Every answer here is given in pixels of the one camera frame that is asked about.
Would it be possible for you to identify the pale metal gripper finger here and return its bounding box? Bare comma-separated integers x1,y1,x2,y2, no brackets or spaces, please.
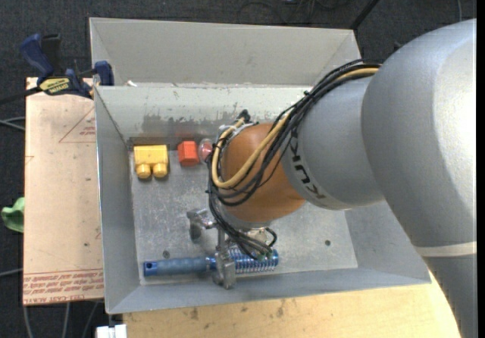
212,265,238,290
214,249,233,268

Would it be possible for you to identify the blue handle with spring coil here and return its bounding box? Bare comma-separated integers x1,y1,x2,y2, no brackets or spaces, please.
142,247,280,279

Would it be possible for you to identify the grey metal bin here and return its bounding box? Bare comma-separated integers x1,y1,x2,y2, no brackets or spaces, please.
89,17,433,315

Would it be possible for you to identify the clear pink glass ball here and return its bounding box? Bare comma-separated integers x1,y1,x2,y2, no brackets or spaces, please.
199,138,215,161

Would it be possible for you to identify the red-orange block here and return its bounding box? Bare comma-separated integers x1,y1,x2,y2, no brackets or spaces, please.
177,140,200,167

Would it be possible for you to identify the yellow toy brick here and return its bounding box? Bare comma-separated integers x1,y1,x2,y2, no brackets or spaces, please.
133,144,171,180

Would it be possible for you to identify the brown cardboard board red print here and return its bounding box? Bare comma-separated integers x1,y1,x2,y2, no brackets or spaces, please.
22,77,105,306

